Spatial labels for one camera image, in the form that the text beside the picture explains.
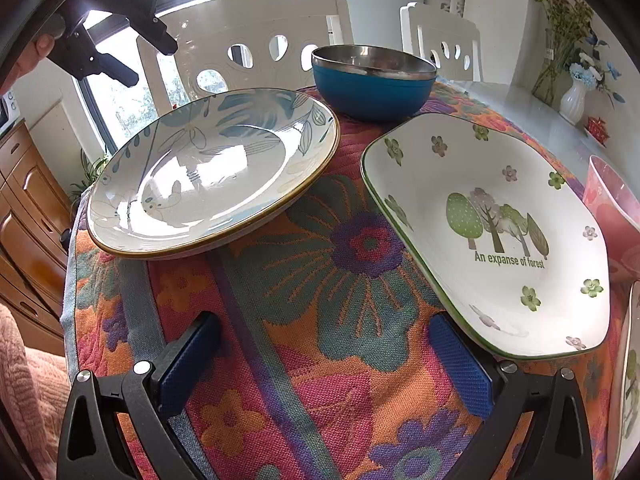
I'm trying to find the person's left hand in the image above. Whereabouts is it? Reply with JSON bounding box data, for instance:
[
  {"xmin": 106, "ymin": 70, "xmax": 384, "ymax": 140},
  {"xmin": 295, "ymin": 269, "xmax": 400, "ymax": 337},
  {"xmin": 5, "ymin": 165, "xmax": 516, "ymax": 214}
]
[{"xmin": 14, "ymin": 32, "xmax": 56, "ymax": 87}]

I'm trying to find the wooden cabinet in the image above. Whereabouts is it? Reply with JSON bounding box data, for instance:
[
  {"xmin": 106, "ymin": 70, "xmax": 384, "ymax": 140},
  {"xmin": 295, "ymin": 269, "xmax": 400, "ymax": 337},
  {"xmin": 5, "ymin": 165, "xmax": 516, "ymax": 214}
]
[{"xmin": 0, "ymin": 120, "xmax": 76, "ymax": 356}]

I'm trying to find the small red jar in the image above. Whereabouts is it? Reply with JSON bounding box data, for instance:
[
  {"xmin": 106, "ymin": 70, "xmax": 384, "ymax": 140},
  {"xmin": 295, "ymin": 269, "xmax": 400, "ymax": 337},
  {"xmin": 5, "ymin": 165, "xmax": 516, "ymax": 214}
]
[{"xmin": 585, "ymin": 116, "xmax": 608, "ymax": 146}]

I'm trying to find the pink fuzzy blanket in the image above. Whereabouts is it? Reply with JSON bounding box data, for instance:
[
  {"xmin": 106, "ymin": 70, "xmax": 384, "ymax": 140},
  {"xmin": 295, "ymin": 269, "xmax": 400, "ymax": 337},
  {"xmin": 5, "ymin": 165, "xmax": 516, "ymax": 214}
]
[{"xmin": 0, "ymin": 302, "xmax": 73, "ymax": 480}]

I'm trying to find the dark-framed window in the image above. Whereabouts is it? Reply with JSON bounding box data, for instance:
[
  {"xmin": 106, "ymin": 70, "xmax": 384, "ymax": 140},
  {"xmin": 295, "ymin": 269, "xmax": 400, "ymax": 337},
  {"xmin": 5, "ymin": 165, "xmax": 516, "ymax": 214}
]
[{"xmin": 75, "ymin": 0, "xmax": 236, "ymax": 161}]

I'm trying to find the white vase with blue flowers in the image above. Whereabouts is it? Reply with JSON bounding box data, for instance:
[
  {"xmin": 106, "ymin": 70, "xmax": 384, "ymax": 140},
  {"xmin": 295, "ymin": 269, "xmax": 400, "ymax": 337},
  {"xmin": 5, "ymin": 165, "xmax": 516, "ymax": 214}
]
[{"xmin": 559, "ymin": 35, "xmax": 627, "ymax": 126}]

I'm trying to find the white green-rimmed plate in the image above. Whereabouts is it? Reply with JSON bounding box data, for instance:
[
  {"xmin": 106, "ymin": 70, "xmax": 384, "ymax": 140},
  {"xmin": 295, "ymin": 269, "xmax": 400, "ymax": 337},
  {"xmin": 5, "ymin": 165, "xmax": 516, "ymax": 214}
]
[{"xmin": 612, "ymin": 280, "xmax": 640, "ymax": 476}]

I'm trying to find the white octagonal tree-print plate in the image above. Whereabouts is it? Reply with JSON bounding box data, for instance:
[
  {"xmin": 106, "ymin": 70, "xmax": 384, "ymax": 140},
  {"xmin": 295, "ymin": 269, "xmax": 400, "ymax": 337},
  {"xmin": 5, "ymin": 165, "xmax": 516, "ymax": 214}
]
[{"xmin": 360, "ymin": 112, "xmax": 612, "ymax": 361}]

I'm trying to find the floral woven tablecloth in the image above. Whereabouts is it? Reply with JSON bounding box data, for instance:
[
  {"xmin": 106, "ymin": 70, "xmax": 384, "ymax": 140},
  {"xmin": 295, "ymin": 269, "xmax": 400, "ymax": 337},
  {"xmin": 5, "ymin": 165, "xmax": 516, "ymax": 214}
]
[{"xmin": 60, "ymin": 77, "xmax": 631, "ymax": 480}]

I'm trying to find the white microwave oven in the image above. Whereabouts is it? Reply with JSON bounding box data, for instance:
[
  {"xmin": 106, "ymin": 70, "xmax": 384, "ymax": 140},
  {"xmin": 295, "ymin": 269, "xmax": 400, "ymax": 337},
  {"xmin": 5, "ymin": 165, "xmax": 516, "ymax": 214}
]
[{"xmin": 0, "ymin": 90, "xmax": 21, "ymax": 136}]

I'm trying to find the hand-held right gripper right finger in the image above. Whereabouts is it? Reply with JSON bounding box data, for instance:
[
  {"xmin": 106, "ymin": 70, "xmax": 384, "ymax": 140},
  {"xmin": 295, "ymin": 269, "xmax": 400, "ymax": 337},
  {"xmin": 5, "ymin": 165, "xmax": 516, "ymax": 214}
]
[{"xmin": 427, "ymin": 312, "xmax": 593, "ymax": 480}]

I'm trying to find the blue steel-lined bowl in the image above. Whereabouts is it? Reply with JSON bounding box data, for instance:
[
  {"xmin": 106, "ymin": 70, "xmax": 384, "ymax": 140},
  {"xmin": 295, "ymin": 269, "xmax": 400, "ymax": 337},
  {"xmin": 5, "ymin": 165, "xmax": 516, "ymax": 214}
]
[{"xmin": 311, "ymin": 44, "xmax": 438, "ymax": 122}]

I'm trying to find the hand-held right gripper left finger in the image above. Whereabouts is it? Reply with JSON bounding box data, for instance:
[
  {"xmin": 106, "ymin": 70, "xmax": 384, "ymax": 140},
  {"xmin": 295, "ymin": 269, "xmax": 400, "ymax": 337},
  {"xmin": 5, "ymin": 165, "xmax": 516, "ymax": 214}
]
[{"xmin": 57, "ymin": 310, "xmax": 223, "ymax": 480}]

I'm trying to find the green potted plant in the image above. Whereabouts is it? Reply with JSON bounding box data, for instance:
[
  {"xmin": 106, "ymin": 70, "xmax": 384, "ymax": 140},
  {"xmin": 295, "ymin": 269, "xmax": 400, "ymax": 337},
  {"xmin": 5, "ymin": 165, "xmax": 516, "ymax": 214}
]
[{"xmin": 70, "ymin": 152, "xmax": 111, "ymax": 201}]

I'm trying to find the glass vase with green stems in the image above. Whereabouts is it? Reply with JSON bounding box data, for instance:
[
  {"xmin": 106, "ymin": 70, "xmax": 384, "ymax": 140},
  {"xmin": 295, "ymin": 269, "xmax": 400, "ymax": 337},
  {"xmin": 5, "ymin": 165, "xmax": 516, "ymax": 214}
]
[{"xmin": 530, "ymin": 0, "xmax": 596, "ymax": 108}]

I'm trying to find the white cutout-back chair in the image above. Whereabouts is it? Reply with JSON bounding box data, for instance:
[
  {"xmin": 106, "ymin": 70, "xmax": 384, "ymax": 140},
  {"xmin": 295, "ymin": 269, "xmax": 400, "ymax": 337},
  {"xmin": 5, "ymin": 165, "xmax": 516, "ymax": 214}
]
[
  {"xmin": 136, "ymin": 0, "xmax": 356, "ymax": 111},
  {"xmin": 400, "ymin": 2, "xmax": 483, "ymax": 83}
]

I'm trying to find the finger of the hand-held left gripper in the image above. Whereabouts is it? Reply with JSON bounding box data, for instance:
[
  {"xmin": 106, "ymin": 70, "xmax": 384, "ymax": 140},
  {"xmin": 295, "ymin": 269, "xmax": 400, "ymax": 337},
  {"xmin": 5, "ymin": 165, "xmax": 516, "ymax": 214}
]
[
  {"xmin": 59, "ymin": 25, "xmax": 140, "ymax": 87},
  {"xmin": 121, "ymin": 0, "xmax": 179, "ymax": 55}
]

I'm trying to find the pink cup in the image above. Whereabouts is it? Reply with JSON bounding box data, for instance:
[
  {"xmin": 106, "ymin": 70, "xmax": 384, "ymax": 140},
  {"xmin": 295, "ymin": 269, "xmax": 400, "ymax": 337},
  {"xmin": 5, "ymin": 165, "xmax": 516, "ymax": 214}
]
[{"xmin": 582, "ymin": 155, "xmax": 640, "ymax": 281}]

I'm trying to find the round leaf-patterned plate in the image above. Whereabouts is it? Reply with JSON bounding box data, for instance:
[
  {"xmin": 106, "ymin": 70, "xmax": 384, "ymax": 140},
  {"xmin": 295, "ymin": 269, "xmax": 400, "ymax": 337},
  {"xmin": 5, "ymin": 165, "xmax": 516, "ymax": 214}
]
[{"xmin": 86, "ymin": 87, "xmax": 341, "ymax": 261}]

